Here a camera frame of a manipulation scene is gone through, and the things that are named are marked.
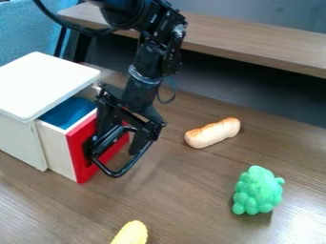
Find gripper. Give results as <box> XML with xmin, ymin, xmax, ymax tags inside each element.
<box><xmin>81</xmin><ymin>77</ymin><xmax>169</xmax><ymax>164</ymax></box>

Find drawer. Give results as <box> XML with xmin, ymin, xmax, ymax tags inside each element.
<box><xmin>35</xmin><ymin>96</ymin><xmax>155</xmax><ymax>185</ymax></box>

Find toy bread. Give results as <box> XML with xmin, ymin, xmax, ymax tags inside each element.
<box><xmin>183</xmin><ymin>116</ymin><xmax>242</xmax><ymax>150</ymax></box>

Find yellow toy corn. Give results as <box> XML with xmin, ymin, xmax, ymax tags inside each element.
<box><xmin>109</xmin><ymin>219</ymin><xmax>150</xmax><ymax>244</ymax></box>

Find cabinet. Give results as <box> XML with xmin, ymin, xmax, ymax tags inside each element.
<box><xmin>0</xmin><ymin>51</ymin><xmax>102</xmax><ymax>173</ymax></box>

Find green toy grapes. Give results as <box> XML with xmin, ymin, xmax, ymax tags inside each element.
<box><xmin>230</xmin><ymin>165</ymin><xmax>287</xmax><ymax>216</ymax></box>

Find wooden bench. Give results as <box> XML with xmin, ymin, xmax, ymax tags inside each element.
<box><xmin>53</xmin><ymin>2</ymin><xmax>326</xmax><ymax>80</ymax></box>

